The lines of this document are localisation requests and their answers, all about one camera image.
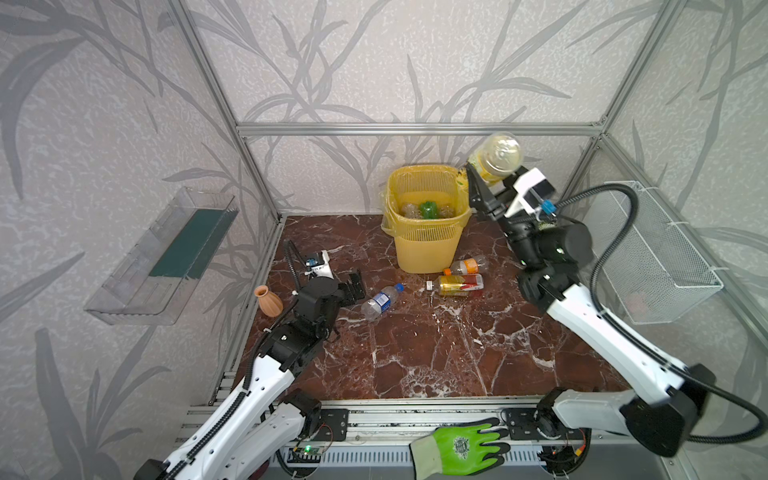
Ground clear bottle blue cap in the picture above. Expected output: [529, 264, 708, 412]
[361, 283, 404, 321]

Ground yellow label tea bottle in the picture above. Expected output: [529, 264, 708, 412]
[468, 132, 523, 185]

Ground green plastic bottle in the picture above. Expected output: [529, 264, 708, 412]
[418, 201, 440, 220]

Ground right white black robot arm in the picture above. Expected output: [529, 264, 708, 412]
[465, 164, 767, 457]

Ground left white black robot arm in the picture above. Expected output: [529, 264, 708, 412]
[134, 251, 366, 479]

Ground yellow plastic waste bin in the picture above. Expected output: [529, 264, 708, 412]
[381, 164, 472, 274]

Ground small terracotta vase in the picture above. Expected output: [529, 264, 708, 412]
[254, 285, 284, 318]

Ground orange label clear bottle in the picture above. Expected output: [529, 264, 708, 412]
[443, 255, 489, 276]

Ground red yellow label bottle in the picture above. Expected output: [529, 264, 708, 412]
[426, 274, 485, 297]

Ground green circuit board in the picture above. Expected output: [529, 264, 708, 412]
[286, 444, 328, 464]

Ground green black work glove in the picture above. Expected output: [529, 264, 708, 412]
[409, 417, 510, 480]

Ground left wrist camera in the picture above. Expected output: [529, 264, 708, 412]
[304, 250, 334, 278]

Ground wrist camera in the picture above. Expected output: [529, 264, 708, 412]
[304, 250, 334, 278]
[504, 167, 556, 218]

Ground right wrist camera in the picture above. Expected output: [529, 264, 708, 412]
[504, 167, 556, 218]

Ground white wire mesh basket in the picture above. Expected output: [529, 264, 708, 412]
[598, 181, 723, 325]

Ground clear acrylic wall shelf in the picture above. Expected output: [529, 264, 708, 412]
[84, 187, 239, 326]

